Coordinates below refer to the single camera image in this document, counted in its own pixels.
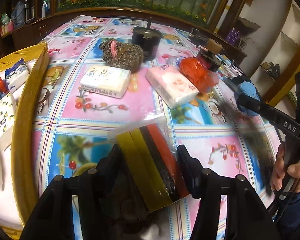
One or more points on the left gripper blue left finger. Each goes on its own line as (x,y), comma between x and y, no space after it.
(109,167)

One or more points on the yellow cardboard box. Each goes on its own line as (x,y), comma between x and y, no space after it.
(24,189)

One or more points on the multicolour sponge pack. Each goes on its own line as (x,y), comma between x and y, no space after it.
(150,157)

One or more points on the blue thermos jug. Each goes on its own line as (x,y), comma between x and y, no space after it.
(18,15)

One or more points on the pink tissue pack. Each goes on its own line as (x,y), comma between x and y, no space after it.
(172,86)

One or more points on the purple bottles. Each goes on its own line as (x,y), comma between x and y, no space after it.
(232,36)

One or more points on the blue white tissue pack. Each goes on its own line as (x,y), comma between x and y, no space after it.
(16,75)

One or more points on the lemon print tissue pack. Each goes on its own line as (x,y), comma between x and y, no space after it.
(7,118)

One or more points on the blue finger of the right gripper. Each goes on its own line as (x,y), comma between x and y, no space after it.
(249,102)
(235,88)

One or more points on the black gear motor with roller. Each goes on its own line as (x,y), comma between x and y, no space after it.
(208,56)

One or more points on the brown mesh scrubber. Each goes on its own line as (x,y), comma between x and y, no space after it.
(122,55)

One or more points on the colourful printed tablecloth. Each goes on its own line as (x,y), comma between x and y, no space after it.
(71,125)

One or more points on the blue knitted cloth roll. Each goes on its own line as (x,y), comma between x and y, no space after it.
(246,90)

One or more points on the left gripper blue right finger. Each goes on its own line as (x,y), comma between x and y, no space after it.
(191,170)

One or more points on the orange plastic bag bundle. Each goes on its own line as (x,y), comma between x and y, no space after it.
(202,78)

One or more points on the blue patterned plastic bag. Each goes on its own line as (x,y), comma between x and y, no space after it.
(174,60)

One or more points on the right hand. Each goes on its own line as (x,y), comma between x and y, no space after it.
(280,171)

